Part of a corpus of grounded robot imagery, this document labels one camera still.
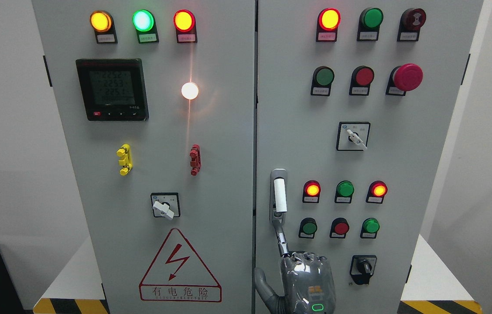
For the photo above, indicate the green push button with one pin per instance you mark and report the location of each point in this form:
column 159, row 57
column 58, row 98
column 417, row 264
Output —
column 322, row 79
column 369, row 228
column 308, row 228

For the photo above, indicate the yellow indicator light top left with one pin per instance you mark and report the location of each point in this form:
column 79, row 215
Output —
column 104, row 28

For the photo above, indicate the green push button lower left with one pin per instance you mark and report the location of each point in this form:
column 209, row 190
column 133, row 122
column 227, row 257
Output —
column 308, row 228

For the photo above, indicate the silver cabinet door handle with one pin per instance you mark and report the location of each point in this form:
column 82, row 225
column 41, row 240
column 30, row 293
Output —
column 278, row 198

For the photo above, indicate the green indicator top right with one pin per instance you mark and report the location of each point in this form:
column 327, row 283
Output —
column 369, row 24

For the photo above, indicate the black digital power meter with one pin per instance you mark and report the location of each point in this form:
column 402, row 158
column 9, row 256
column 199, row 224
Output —
column 113, row 89

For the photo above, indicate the red lit indicator middle left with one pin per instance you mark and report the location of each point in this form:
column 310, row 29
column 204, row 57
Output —
column 311, row 192

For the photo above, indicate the red electric hazard warning sticker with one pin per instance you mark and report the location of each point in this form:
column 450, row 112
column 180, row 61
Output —
column 177, row 273

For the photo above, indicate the green push button lower right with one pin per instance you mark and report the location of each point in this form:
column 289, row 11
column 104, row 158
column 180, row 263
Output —
column 369, row 228

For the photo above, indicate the left door selector switch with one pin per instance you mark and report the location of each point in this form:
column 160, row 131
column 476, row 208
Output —
column 165, row 205

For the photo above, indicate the green indicator middle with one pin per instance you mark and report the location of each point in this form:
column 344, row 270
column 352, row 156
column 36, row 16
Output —
column 344, row 191

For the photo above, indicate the white upper selector switch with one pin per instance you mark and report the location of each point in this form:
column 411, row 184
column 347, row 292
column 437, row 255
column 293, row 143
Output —
column 352, row 136

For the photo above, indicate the red emergency stop button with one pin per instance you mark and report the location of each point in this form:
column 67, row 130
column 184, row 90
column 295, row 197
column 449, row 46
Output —
column 404, row 78

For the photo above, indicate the red lit indicator middle right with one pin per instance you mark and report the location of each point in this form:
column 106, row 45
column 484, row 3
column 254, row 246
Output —
column 376, row 192

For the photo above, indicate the grey robotic right hand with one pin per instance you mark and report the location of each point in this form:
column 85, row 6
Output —
column 307, row 280

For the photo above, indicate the red lit indicator light left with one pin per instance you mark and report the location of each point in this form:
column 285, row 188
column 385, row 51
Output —
column 185, row 26

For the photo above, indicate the grey right cabinet door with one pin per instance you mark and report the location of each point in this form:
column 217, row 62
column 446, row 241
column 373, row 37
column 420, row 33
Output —
column 355, row 100

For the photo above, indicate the red push button upper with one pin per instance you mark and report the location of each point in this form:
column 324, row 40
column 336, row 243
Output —
column 362, row 77

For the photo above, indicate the dark red buzzer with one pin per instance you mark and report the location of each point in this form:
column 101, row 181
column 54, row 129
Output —
column 410, row 25

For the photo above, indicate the green push button upper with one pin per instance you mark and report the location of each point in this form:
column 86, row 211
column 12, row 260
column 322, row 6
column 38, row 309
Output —
column 322, row 79

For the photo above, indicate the red push button lower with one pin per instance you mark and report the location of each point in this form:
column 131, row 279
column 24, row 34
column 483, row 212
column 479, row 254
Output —
column 339, row 228

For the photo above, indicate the grey cabinet door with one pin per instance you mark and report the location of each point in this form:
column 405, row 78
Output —
column 355, row 100
column 217, row 204

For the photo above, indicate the grey left cabinet door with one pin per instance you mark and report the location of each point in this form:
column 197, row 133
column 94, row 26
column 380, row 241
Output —
column 217, row 204

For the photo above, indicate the red lit indicator top right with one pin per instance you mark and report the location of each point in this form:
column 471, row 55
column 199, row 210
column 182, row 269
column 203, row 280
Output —
column 327, row 26

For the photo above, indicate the yellow terminal connector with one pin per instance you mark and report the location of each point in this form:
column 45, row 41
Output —
column 125, row 159

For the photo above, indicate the white lit indicator light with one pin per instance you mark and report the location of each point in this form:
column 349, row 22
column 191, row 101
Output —
column 190, row 91

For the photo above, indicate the red push button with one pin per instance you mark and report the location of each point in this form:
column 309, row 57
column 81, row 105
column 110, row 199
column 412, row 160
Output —
column 339, row 228
column 362, row 77

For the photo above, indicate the white platform with hazard stripes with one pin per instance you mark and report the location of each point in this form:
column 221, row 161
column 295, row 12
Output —
column 431, row 287

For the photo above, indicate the red terminal connector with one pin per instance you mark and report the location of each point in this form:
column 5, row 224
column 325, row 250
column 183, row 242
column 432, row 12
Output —
column 196, row 159

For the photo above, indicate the green lit indicator light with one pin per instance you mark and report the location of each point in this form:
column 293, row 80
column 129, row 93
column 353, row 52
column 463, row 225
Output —
column 146, row 26

